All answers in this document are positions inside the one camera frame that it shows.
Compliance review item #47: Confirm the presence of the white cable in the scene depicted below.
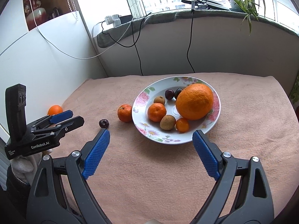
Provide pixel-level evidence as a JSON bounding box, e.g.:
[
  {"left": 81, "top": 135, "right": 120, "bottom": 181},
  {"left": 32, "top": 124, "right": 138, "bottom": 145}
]
[{"left": 26, "top": 0, "right": 141, "bottom": 60}]

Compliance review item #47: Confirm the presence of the large orange in plate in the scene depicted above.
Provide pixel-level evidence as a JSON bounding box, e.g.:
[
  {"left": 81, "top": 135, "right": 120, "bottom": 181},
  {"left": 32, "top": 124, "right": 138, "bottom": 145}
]
[{"left": 175, "top": 83, "right": 214, "bottom": 120}]

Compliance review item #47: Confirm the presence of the floral white plate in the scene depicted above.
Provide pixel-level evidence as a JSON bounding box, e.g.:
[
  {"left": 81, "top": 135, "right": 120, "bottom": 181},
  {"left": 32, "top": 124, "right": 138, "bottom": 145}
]
[{"left": 132, "top": 75, "right": 221, "bottom": 145}]

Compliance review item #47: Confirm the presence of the red figurine on shelf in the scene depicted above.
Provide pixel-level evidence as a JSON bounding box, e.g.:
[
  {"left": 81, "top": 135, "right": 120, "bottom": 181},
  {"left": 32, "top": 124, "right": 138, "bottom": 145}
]
[{"left": 24, "top": 0, "right": 48, "bottom": 30}]

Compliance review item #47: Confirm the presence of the white power strip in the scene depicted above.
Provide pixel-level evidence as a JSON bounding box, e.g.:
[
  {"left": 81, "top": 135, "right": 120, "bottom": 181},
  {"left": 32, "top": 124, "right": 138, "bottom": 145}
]
[{"left": 105, "top": 14, "right": 121, "bottom": 27}]

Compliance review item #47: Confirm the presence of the dark plum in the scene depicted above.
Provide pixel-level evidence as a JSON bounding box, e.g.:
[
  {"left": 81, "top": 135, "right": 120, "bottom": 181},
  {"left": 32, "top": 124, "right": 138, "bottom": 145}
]
[
  {"left": 165, "top": 89, "right": 175, "bottom": 100},
  {"left": 99, "top": 119, "right": 110, "bottom": 129},
  {"left": 174, "top": 88, "right": 182, "bottom": 99}
]

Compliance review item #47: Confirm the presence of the black adapter on sill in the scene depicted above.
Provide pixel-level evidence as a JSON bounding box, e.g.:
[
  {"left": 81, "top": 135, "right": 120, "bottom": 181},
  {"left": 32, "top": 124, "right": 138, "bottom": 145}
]
[{"left": 120, "top": 15, "right": 133, "bottom": 24}]

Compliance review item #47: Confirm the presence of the large orange by wall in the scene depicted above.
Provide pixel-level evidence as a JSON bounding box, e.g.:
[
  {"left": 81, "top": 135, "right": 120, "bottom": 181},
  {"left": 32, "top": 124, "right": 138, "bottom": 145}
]
[{"left": 47, "top": 105, "right": 63, "bottom": 115}]

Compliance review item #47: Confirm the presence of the mandarin near plate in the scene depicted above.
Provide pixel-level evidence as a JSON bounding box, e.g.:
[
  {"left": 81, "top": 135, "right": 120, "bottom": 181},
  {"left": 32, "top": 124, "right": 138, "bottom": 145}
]
[{"left": 117, "top": 104, "right": 132, "bottom": 122}]

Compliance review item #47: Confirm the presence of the small brown longan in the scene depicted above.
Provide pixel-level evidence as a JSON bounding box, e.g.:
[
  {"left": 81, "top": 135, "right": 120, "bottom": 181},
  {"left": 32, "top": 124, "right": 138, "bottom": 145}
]
[{"left": 153, "top": 96, "right": 165, "bottom": 105}]

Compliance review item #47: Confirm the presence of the black cable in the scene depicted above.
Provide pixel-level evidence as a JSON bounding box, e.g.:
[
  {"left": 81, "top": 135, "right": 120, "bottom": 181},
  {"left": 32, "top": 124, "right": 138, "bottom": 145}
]
[
  {"left": 186, "top": 13, "right": 196, "bottom": 73},
  {"left": 100, "top": 12, "right": 153, "bottom": 77}
]

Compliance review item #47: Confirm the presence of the mandarin with stem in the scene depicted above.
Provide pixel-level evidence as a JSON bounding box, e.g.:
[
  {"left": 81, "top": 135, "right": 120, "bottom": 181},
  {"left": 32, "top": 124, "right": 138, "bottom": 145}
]
[{"left": 147, "top": 103, "right": 167, "bottom": 122}]

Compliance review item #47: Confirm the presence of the black device on sill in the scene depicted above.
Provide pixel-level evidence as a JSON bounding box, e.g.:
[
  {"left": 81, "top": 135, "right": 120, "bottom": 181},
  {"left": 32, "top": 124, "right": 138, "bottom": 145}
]
[{"left": 181, "top": 0, "right": 230, "bottom": 14}]

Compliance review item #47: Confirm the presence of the white bead blind cord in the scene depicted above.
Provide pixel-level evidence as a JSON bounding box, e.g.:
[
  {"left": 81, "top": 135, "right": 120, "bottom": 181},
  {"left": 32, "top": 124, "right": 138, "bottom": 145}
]
[{"left": 61, "top": 0, "right": 78, "bottom": 22}]

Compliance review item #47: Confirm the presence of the small orange kumquat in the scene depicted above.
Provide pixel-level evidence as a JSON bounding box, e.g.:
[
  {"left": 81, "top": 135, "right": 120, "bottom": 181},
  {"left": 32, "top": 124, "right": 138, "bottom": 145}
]
[{"left": 176, "top": 118, "right": 189, "bottom": 133}]

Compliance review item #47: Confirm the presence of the large brown longan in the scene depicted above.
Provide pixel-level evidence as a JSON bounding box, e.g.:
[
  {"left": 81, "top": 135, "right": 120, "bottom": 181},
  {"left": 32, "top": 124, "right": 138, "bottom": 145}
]
[{"left": 160, "top": 115, "right": 176, "bottom": 131}]

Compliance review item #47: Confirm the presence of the dark green sill mat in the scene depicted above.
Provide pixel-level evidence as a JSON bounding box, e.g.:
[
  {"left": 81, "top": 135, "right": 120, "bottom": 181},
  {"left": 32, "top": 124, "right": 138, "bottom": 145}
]
[{"left": 94, "top": 10, "right": 298, "bottom": 54}]

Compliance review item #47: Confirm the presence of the pink towel cloth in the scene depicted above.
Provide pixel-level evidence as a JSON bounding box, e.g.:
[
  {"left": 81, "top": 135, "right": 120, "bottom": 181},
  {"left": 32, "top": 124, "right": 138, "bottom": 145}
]
[{"left": 52, "top": 73, "right": 298, "bottom": 223}]

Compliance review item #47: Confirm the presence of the black cable left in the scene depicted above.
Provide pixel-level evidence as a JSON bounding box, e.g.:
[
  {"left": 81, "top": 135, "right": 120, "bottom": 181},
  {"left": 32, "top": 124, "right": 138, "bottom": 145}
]
[{"left": 100, "top": 12, "right": 153, "bottom": 77}]

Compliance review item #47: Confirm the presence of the black cable right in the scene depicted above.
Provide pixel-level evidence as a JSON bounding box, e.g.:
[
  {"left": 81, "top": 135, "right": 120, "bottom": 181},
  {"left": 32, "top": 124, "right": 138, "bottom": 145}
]
[{"left": 186, "top": 13, "right": 196, "bottom": 73}]

